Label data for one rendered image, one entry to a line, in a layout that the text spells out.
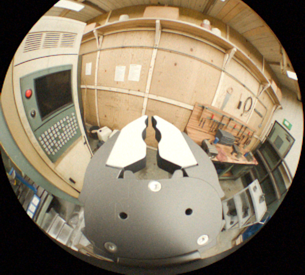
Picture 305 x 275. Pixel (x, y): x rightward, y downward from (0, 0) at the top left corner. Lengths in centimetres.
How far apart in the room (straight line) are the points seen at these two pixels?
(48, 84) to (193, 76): 174
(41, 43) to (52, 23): 16
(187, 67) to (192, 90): 41
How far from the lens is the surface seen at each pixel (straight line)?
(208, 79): 167
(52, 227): 129
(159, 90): 156
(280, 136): 370
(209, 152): 109
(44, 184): 42
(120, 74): 178
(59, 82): 79
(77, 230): 99
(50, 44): 82
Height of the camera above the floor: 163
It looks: 31 degrees down
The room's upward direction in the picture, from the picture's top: 12 degrees clockwise
